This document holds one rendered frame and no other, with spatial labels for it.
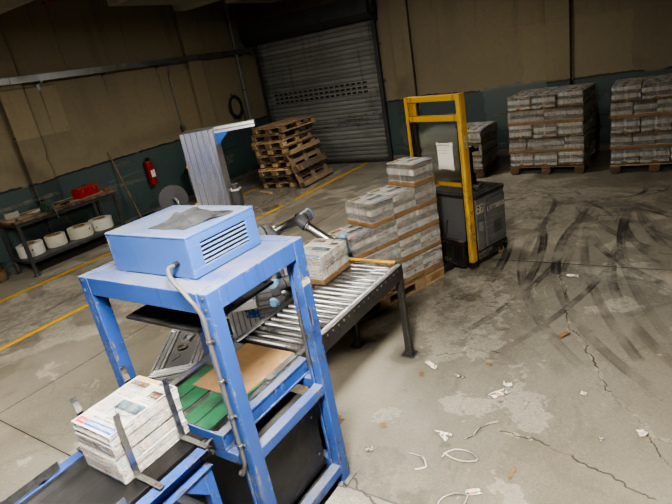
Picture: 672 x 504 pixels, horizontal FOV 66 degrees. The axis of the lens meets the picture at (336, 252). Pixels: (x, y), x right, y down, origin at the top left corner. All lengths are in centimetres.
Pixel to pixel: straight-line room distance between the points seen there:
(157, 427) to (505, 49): 953
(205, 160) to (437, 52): 786
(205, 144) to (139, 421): 225
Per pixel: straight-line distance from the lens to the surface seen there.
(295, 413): 280
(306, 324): 278
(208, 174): 414
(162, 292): 241
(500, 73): 1094
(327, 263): 387
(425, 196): 528
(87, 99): 1082
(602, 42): 1056
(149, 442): 262
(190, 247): 235
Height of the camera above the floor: 235
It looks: 20 degrees down
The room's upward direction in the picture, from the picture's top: 10 degrees counter-clockwise
